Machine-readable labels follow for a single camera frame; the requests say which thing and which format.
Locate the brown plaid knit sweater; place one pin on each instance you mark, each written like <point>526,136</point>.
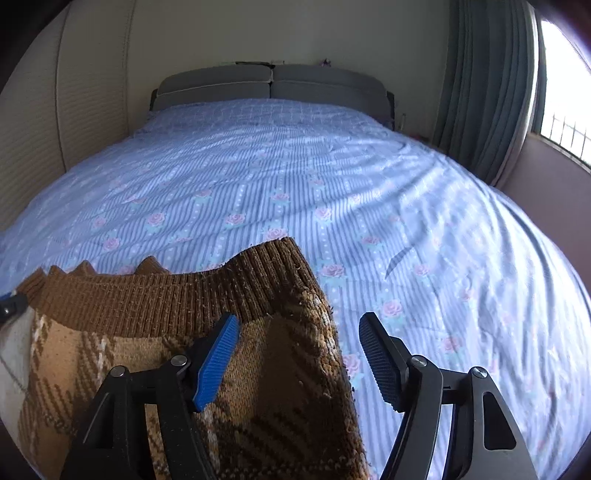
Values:
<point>138,300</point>

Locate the bed with blue floral quilt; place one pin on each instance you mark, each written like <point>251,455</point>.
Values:
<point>323,175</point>

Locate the small purple ornament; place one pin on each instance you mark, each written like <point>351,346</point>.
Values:
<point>326,62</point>

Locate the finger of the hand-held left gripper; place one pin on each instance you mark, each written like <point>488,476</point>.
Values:
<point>11,305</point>

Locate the grey padded headboard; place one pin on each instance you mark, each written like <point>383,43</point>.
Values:
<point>391,110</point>

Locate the teal curtain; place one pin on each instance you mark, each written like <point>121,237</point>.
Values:
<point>480,92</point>

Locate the grey headboard cushion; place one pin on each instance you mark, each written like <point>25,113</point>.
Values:
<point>212,85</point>
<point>328,87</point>

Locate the cream wardrobe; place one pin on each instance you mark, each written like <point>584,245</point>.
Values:
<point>69,115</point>

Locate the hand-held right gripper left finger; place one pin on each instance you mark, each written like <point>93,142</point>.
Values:
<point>217,360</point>

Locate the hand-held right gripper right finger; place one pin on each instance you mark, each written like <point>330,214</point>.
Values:
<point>383,364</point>

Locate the barred window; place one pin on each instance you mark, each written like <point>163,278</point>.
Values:
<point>563,92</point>

